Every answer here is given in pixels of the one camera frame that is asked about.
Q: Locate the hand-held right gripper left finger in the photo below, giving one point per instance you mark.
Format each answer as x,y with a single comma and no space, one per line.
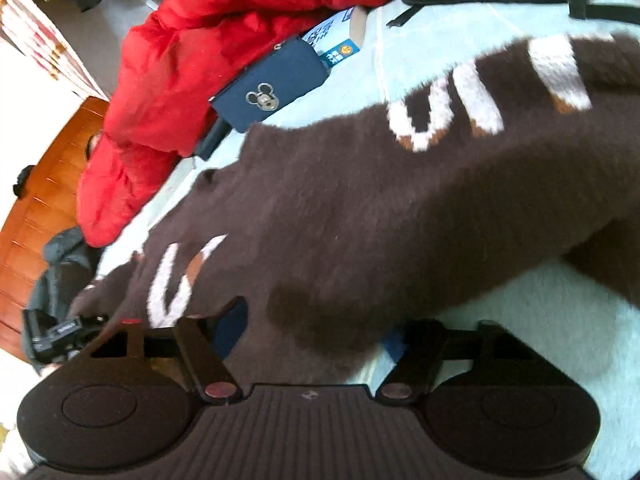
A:
235,320

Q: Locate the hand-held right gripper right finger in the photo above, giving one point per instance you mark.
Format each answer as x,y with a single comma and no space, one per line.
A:
397,347

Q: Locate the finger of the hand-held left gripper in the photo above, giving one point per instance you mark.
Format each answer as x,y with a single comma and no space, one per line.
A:
92,320

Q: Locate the brown fuzzy sweater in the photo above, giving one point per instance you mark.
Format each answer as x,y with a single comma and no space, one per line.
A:
350,210

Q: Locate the dark grey jacket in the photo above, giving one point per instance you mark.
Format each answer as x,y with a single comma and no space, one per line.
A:
65,270

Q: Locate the wooden headboard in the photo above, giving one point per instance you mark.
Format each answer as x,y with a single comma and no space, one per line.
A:
45,200

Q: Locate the small black object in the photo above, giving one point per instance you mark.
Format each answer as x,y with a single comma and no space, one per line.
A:
23,181

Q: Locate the blue mouse-print pouch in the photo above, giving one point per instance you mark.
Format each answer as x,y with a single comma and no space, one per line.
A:
270,85

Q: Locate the red quilt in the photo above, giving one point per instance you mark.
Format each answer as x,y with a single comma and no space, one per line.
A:
200,60

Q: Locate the pink patterned curtain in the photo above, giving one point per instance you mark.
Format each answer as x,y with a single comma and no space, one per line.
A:
40,45

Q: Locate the blue and white small box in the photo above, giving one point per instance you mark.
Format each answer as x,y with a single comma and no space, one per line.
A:
335,40

